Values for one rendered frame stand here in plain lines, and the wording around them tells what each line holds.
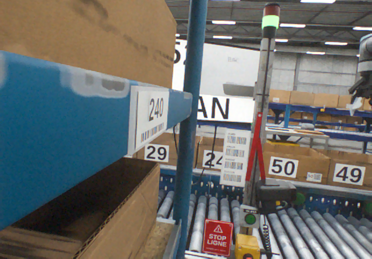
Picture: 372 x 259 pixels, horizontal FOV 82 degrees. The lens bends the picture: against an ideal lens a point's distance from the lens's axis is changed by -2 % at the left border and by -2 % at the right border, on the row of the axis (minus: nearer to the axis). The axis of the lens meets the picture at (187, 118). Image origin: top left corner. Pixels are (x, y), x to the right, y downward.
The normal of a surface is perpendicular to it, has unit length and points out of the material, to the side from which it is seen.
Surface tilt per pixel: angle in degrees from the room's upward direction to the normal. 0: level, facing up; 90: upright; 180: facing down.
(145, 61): 91
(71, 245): 1
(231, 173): 90
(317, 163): 90
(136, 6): 91
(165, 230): 0
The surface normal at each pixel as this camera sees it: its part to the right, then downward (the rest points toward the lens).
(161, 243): 0.08, -0.99
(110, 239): 0.99, 0.10
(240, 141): -0.14, 0.08
